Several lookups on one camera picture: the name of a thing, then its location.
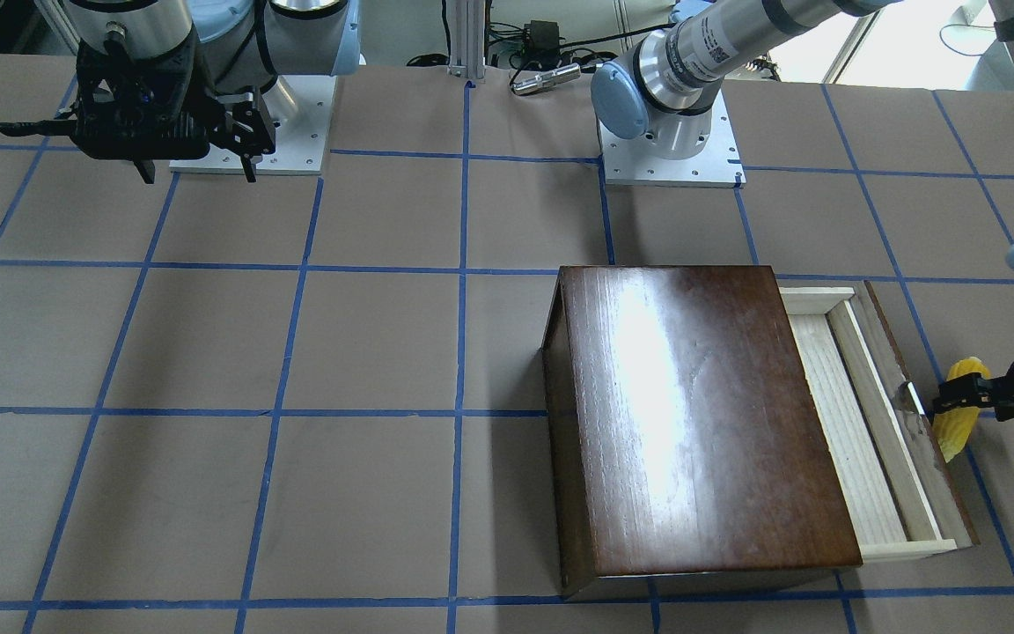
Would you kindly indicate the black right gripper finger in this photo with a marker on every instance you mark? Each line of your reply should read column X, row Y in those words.
column 241, row 123
column 146, row 169

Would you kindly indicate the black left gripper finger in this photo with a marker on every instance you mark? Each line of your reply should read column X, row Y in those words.
column 972, row 390

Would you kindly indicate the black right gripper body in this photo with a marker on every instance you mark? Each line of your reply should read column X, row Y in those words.
column 247, row 126

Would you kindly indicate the yellow toy corn cob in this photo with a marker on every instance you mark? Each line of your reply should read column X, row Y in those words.
column 952, row 429

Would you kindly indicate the light wood drawer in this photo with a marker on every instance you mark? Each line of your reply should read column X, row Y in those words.
column 900, row 494

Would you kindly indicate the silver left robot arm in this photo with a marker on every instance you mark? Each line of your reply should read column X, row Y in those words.
column 676, row 72

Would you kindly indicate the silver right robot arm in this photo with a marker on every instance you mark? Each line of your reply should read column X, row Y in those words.
column 210, row 86

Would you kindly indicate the dark wooden drawer cabinet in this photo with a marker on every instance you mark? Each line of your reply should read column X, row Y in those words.
column 687, row 453

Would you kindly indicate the black power adapter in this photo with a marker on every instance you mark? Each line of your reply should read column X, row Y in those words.
column 541, row 37

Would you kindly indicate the silver flashlight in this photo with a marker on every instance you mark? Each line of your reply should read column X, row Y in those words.
column 546, row 80

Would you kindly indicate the white drawer handle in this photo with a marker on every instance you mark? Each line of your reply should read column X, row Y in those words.
column 908, row 400

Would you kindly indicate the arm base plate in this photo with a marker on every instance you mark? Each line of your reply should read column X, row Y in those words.
column 300, row 106

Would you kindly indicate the aluminium frame post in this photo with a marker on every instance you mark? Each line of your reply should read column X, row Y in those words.
column 466, row 33

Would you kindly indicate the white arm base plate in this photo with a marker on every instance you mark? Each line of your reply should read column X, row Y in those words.
column 695, row 151

